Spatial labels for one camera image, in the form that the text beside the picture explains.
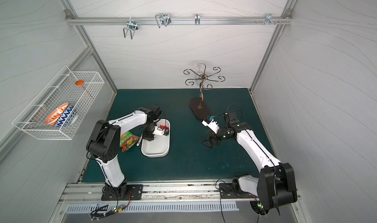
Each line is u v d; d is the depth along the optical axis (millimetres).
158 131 840
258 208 733
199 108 1076
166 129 848
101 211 697
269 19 765
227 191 733
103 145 492
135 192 737
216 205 706
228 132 613
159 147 880
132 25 782
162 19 765
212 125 717
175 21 804
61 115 575
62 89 706
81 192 761
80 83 799
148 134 810
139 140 915
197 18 727
